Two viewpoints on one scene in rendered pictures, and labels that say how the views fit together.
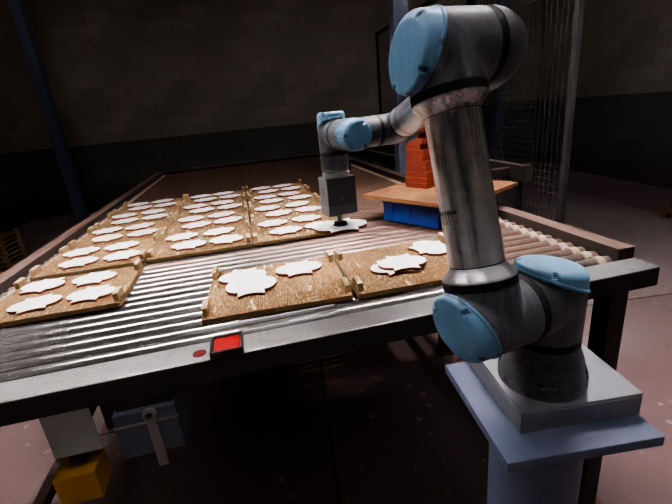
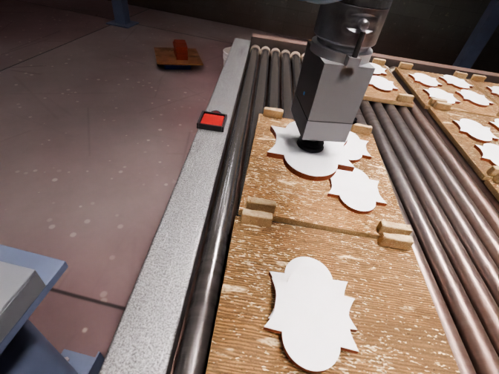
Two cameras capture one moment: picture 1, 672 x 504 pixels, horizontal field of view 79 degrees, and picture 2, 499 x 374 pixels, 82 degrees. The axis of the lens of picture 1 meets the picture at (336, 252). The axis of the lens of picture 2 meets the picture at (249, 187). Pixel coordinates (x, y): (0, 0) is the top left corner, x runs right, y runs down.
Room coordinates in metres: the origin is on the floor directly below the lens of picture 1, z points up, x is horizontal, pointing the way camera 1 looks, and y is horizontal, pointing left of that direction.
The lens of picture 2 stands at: (1.09, -0.42, 1.36)
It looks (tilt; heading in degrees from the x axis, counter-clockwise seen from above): 42 degrees down; 99
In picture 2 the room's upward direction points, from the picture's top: 10 degrees clockwise
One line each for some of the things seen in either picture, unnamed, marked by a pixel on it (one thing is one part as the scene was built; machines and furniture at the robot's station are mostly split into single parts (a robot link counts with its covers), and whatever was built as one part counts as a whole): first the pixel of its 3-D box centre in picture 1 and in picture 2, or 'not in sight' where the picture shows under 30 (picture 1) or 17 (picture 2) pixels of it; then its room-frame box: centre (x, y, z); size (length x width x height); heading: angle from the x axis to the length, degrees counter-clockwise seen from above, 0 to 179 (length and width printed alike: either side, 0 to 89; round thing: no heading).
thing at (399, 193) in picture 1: (438, 190); not in sight; (1.84, -0.50, 1.03); 0.50 x 0.50 x 0.02; 40
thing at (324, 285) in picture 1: (276, 284); (318, 165); (1.16, 0.19, 0.93); 0.41 x 0.35 x 0.02; 99
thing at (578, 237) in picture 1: (390, 177); not in sight; (3.10, -0.47, 0.90); 4.04 x 0.06 x 0.10; 11
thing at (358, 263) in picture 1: (405, 264); (334, 343); (1.22, -0.22, 0.93); 0.41 x 0.35 x 0.02; 100
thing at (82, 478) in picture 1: (74, 450); not in sight; (0.75, 0.65, 0.74); 0.09 x 0.08 x 0.24; 101
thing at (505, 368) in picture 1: (542, 352); not in sight; (0.63, -0.36, 0.97); 0.15 x 0.15 x 0.10
